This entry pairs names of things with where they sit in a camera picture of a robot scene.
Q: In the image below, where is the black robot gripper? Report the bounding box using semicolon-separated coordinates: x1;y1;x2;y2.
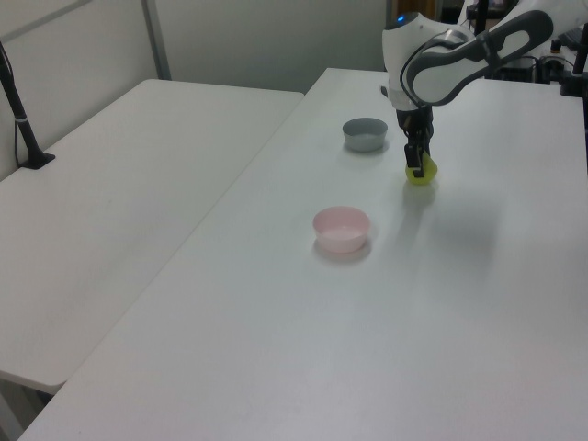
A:
396;106;435;179

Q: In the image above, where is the green pear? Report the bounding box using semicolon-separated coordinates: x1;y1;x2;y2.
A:
404;153;440;187

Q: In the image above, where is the grey plastic bowl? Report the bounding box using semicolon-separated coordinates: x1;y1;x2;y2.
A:
342;117;389;153

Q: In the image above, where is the pink plastic bowl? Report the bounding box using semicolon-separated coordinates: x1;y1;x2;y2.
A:
312;206;372;254

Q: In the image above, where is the black electronics box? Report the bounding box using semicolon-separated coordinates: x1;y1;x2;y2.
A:
486;55;539;82

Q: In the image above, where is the wooden cabinet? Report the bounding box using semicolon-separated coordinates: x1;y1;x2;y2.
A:
395;0;437;22

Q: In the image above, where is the black computer keyboard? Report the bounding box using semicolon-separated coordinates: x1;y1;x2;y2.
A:
556;26;588;48

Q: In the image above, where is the black pole with base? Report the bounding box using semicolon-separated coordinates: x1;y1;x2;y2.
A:
0;40;57;171

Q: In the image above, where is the small camera with orange top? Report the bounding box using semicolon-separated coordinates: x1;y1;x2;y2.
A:
538;40;567;85

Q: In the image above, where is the black clamp camera mount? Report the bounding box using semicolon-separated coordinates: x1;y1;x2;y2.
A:
559;25;588;98

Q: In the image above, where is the grey metal partition post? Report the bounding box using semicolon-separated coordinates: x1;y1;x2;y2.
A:
141;0;172;82

